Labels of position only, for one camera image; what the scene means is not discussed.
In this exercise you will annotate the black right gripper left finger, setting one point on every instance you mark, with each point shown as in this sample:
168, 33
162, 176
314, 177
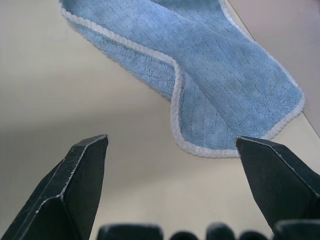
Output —
72, 190

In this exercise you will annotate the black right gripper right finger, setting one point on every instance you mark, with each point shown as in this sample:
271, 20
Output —
277, 182

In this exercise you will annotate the blue towel with white trim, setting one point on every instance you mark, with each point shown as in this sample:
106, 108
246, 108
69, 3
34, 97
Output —
200, 65

